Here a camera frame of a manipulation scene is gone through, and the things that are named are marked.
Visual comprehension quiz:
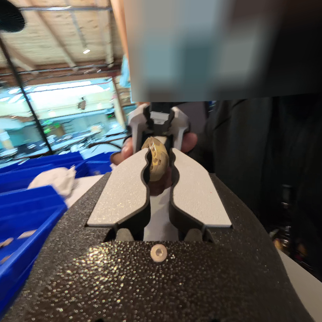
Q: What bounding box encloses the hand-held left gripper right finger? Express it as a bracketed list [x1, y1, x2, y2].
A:
[169, 148, 232, 228]

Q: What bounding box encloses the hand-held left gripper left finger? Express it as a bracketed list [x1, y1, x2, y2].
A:
[87, 148, 151, 227]

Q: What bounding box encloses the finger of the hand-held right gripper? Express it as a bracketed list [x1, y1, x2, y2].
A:
[168, 106, 190, 153]
[128, 103, 152, 154]

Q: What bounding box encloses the tan curved brick assembly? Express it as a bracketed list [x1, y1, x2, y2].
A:
[141, 137, 170, 182]

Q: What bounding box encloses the person's right hand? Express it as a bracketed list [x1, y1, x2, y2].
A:
[110, 132, 198, 197]

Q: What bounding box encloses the pile of small bricks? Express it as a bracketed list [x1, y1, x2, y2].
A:
[0, 230, 37, 262]

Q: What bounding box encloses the black metal pole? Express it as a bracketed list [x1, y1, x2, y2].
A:
[0, 38, 54, 155]

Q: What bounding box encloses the black round ceiling lamp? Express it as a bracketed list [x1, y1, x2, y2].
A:
[0, 0, 26, 32]

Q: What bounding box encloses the wooden post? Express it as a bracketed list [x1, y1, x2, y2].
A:
[110, 0, 132, 101]

